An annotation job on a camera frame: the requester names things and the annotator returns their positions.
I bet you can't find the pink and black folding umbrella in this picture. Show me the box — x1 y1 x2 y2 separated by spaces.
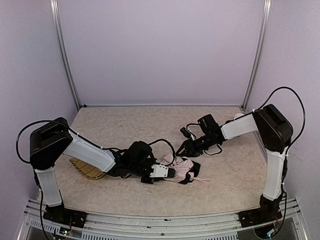
164 156 210 185

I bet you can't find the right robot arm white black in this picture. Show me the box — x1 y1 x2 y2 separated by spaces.
175 104 293 212

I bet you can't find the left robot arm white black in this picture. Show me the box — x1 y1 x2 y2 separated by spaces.
29 117 158 207

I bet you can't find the light blue paper cup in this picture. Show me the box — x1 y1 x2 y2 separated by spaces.
234 113 244 119

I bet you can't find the woven bamboo tray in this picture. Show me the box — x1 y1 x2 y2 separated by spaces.
69 158 106 180

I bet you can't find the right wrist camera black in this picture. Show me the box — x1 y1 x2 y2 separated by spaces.
180 127 193 139

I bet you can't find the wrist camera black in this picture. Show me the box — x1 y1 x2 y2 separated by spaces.
149 164 176 178
180 127 193 139

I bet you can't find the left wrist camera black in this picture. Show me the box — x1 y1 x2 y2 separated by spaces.
149 164 176 178

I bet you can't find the left camera black cable loop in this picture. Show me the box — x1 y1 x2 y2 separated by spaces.
147 138 177 167

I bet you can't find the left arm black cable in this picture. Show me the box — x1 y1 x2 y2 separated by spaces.
15 120 76 165

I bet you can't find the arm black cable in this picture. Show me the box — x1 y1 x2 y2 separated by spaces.
15 120 76 165
224 86 307 151

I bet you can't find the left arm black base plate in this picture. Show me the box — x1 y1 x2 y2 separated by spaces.
43 204 87 228

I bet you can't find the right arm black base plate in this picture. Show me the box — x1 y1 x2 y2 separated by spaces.
238 207 283 228

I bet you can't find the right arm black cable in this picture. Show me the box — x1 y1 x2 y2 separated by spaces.
224 86 307 151

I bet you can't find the right aluminium corner post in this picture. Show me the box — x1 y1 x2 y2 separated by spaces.
241 0 272 112

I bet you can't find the aluminium corner post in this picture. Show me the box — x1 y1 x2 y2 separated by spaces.
49 0 82 111
241 0 272 112

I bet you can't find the aluminium front rail frame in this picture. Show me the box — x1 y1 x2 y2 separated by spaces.
15 198 309 240

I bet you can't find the left aluminium corner post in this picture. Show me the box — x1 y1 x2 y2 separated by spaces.
49 0 82 111

